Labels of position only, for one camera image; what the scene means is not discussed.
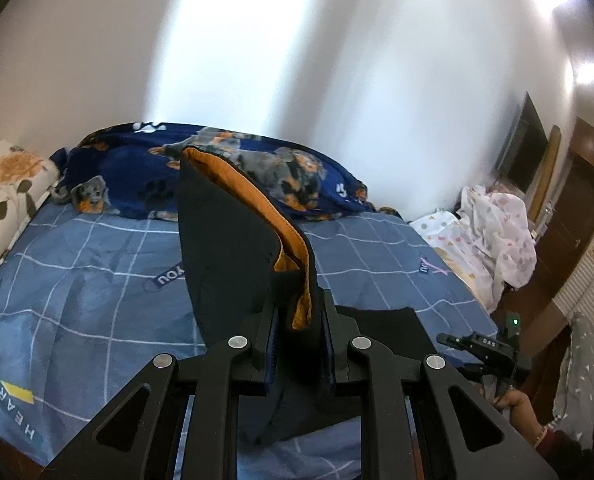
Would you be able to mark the dark wooden door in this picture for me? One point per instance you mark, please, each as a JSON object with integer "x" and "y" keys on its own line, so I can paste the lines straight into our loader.
{"x": 577, "y": 210}

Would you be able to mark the white patterned crumpled cloth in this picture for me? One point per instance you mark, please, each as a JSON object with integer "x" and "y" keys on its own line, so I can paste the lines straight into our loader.
{"x": 497, "y": 240}

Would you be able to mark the person's right hand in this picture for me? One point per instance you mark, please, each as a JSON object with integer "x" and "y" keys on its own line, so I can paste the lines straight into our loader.
{"x": 522, "y": 410}

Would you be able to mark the wooden board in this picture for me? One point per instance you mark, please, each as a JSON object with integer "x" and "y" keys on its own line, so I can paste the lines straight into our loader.
{"x": 552, "y": 160}

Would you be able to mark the black pants with orange lining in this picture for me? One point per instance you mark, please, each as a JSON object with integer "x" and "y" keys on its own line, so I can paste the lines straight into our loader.
{"x": 227, "y": 240}

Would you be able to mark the grey spotted hanging cloth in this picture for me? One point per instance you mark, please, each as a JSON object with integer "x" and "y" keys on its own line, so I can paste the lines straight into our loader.
{"x": 587, "y": 385}

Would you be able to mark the blue checked bed sheet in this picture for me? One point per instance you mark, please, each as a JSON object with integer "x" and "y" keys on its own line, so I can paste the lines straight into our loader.
{"x": 77, "y": 285}

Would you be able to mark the dark blue dog print blanket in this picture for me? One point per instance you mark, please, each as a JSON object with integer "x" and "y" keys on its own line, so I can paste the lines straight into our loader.
{"x": 127, "y": 175}

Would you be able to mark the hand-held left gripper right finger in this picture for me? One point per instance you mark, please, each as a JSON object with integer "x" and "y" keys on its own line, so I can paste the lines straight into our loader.
{"x": 327, "y": 355}

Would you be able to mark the person's right forearm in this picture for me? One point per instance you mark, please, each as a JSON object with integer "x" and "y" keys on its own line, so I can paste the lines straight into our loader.
{"x": 567, "y": 455}

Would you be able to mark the floral white pillow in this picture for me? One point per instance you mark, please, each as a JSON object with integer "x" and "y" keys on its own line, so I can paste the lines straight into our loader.
{"x": 7, "y": 180}

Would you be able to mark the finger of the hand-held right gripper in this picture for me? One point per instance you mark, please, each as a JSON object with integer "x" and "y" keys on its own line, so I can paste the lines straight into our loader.
{"x": 452, "y": 341}

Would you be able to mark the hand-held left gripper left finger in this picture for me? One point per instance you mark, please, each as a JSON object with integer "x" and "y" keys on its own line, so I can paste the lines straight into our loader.
{"x": 273, "y": 345}

